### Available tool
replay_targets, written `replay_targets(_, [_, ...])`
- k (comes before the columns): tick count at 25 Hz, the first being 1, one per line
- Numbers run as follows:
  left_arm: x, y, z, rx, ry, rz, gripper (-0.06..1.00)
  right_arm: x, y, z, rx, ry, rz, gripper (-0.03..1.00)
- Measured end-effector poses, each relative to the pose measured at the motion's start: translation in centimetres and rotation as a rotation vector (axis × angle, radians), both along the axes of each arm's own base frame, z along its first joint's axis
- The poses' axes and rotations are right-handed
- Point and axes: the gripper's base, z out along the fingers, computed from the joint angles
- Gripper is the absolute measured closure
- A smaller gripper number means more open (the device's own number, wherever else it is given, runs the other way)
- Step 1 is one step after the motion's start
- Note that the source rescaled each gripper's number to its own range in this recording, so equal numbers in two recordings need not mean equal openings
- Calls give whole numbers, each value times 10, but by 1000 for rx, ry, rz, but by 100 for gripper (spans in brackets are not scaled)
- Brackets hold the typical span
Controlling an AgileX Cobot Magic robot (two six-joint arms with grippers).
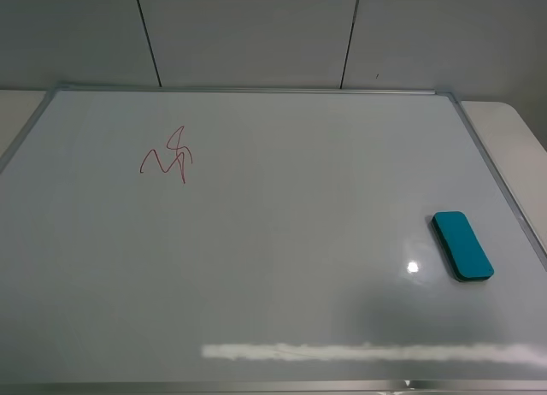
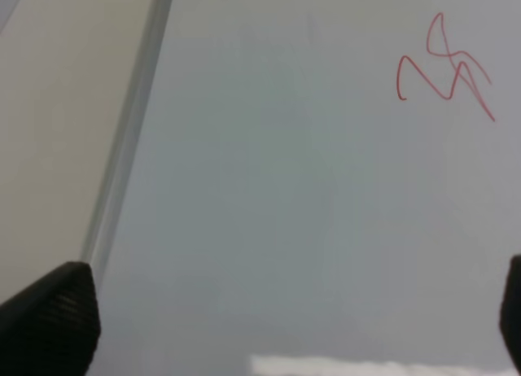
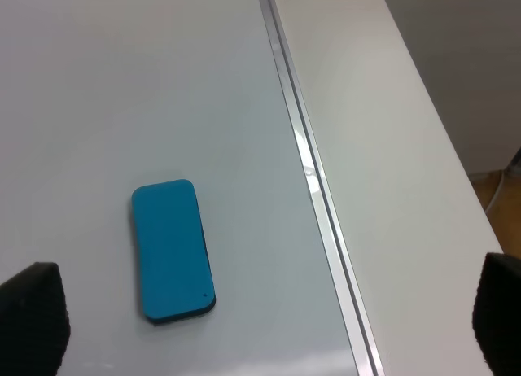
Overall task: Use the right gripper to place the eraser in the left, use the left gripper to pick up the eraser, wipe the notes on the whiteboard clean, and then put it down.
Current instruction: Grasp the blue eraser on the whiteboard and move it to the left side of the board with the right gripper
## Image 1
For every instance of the blue whiteboard eraser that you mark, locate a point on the blue whiteboard eraser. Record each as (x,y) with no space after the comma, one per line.
(461,247)

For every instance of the red marker scribble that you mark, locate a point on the red marker scribble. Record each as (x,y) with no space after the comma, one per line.
(175,156)

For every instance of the white whiteboard with aluminium frame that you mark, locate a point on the white whiteboard with aluminium frame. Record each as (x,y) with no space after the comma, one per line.
(299,257)

